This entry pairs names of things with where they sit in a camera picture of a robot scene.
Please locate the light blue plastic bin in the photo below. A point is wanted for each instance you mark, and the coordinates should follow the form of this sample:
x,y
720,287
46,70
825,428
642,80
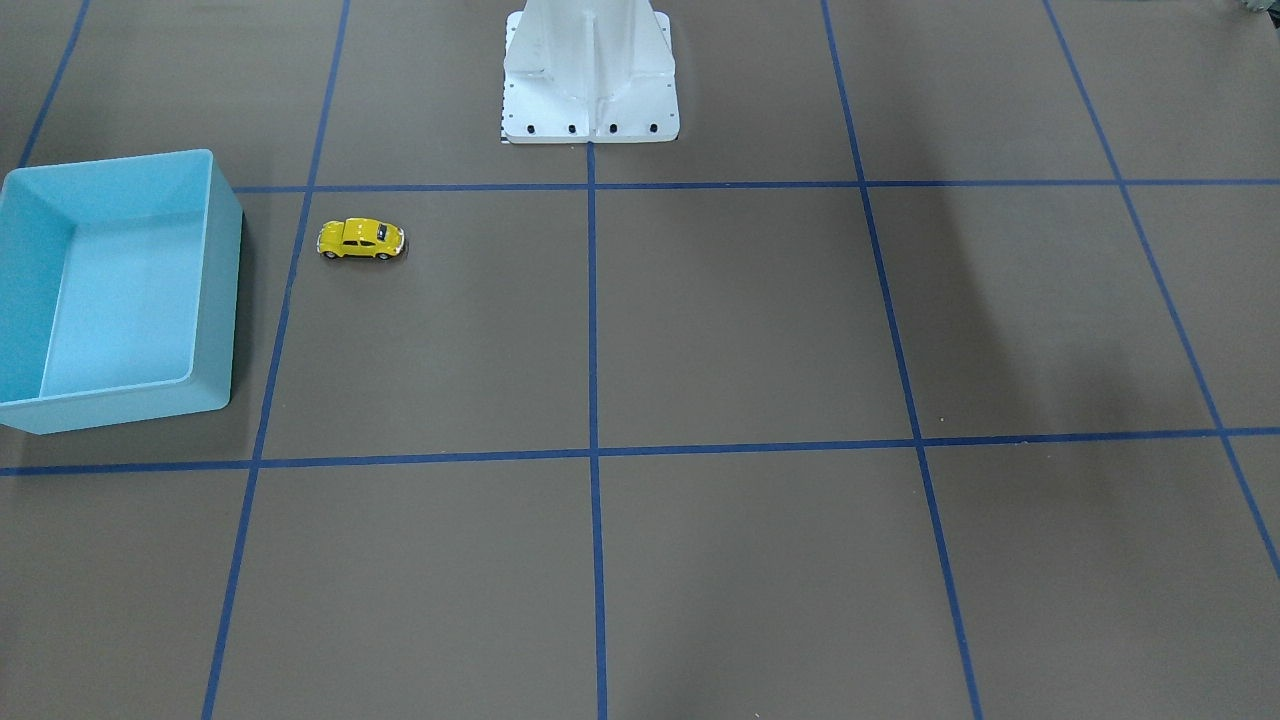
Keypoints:
x,y
119,288

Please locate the yellow beetle toy car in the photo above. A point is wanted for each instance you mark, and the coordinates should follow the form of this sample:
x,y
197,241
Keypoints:
x,y
361,238

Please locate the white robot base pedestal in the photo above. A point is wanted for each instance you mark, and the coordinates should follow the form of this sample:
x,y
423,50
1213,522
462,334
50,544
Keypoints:
x,y
589,72

